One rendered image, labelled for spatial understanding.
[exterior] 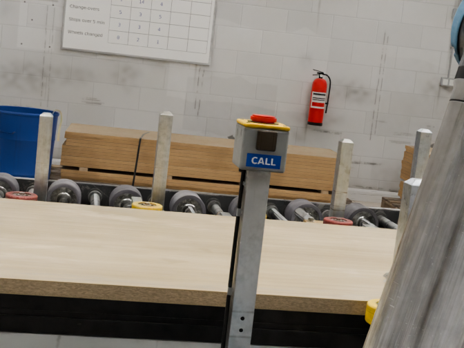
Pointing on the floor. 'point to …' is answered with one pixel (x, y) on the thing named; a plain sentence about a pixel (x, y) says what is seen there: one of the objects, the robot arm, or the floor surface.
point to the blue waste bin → (23, 139)
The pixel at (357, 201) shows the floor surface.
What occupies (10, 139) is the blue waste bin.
